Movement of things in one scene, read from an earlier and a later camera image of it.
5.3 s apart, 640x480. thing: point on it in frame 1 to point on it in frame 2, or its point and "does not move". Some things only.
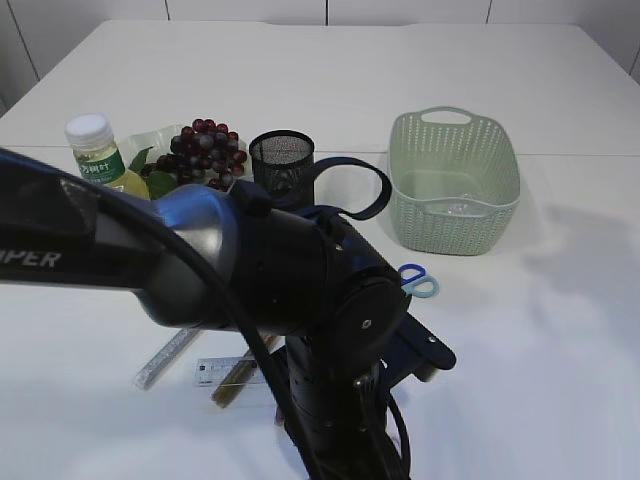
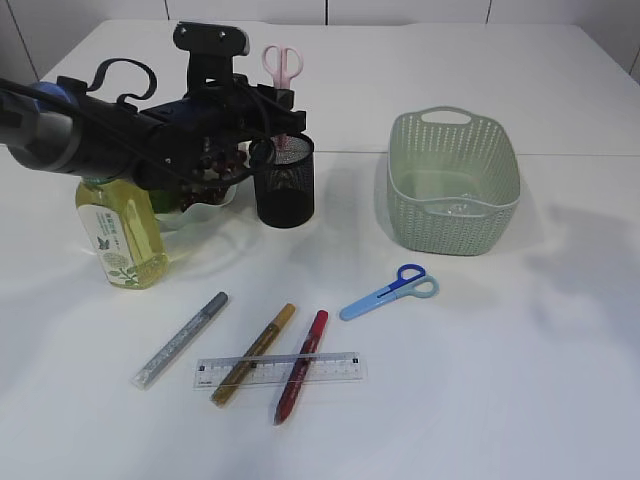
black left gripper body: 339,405 to 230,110
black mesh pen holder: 284,161 does not move
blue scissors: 416,282 does not move
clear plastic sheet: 458,207 does not move
